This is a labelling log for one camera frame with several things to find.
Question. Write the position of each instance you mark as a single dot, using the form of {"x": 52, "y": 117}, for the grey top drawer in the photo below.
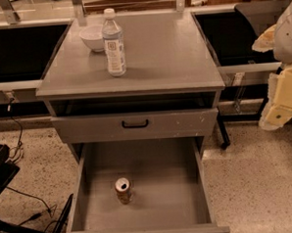
{"x": 77, "y": 129}

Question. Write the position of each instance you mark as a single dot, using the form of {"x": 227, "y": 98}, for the black equipment base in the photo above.
{"x": 25, "y": 212}

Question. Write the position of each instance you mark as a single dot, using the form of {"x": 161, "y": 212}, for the open grey middle drawer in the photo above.
{"x": 167, "y": 189}

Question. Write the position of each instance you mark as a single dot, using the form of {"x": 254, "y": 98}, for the black drawer handle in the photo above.
{"x": 132, "y": 125}

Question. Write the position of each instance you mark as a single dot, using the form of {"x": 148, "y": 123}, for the grey drawer cabinet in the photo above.
{"x": 168, "y": 68}

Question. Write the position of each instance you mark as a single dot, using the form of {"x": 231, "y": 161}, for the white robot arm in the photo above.
{"x": 278, "y": 38}

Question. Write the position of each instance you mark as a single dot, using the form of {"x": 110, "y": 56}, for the clear plastic water bottle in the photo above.
{"x": 113, "y": 44}

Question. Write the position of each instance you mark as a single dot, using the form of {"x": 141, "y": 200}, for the orange soda can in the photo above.
{"x": 123, "y": 190}

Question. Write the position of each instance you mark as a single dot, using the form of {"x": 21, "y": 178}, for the white ceramic bowl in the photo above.
{"x": 92, "y": 37}

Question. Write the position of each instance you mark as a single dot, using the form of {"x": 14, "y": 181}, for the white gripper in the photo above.
{"x": 287, "y": 38}

